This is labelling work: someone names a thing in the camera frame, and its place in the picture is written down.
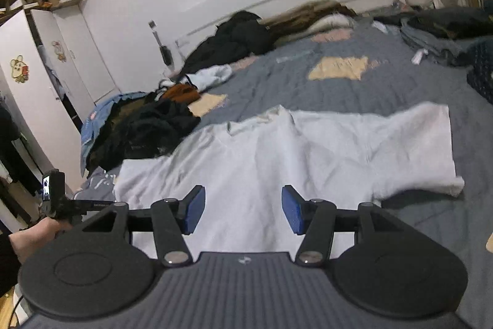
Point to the orange-brown garment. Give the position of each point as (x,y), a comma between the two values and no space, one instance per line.
(181,92)

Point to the beige folded blanket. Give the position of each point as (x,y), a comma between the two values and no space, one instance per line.
(304,15)

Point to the white wardrobe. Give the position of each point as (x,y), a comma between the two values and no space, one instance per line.
(38,101)

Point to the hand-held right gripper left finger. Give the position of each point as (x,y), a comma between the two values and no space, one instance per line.
(192,209)

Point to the small white garment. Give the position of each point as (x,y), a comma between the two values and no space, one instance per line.
(212,76)

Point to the white sweatshirt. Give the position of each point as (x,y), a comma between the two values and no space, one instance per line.
(269,159)

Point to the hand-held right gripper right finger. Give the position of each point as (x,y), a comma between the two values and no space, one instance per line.
(294,209)

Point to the pile of brown clothes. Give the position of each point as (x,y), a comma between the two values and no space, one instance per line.
(127,107)

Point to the cartoon sticker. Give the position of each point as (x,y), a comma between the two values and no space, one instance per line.
(59,51)
(19,70)

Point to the black puffer jacket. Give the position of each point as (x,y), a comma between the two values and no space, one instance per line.
(231,40)

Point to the pile of black clothes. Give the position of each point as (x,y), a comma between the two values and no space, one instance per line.
(150,128)

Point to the row of hanging clothes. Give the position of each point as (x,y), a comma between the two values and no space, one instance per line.
(15,159)

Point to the white pillow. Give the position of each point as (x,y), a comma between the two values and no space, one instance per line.
(335,20)

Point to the navy dotted garment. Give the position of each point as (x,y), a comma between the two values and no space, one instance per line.
(483,74)

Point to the stack of folded clothes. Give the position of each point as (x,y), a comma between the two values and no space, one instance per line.
(443,28)

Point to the person's left hand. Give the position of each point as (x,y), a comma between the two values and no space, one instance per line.
(34,236)

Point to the grey printed quilt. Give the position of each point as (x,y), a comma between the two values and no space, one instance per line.
(385,94)

